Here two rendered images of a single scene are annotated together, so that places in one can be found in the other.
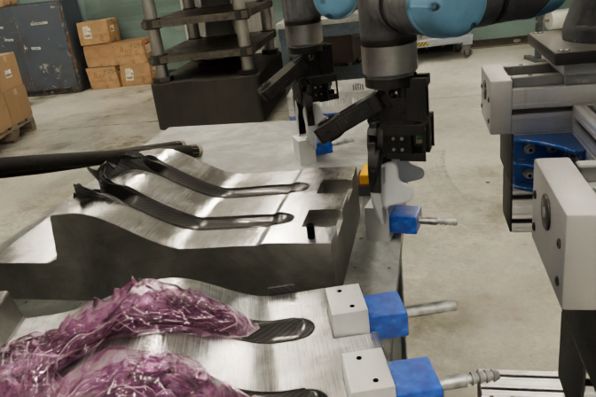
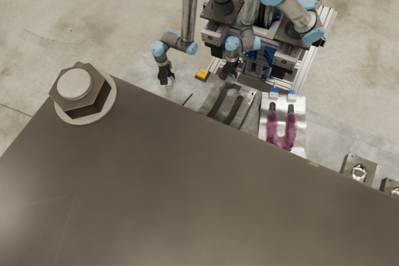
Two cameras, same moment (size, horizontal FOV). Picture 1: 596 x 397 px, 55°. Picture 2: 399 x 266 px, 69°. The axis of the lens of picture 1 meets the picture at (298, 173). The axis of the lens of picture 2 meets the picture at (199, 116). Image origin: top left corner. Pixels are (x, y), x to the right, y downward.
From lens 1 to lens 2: 1.64 m
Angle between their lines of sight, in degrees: 62
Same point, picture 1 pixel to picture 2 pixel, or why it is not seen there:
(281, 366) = (281, 108)
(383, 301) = (273, 90)
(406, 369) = (290, 92)
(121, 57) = not seen: outside the picture
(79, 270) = not seen: hidden behind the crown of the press
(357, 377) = (293, 98)
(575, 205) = (293, 60)
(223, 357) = (281, 114)
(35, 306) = not seen: hidden behind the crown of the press
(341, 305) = (275, 95)
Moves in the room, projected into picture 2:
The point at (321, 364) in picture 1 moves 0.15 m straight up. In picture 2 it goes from (282, 103) to (287, 90)
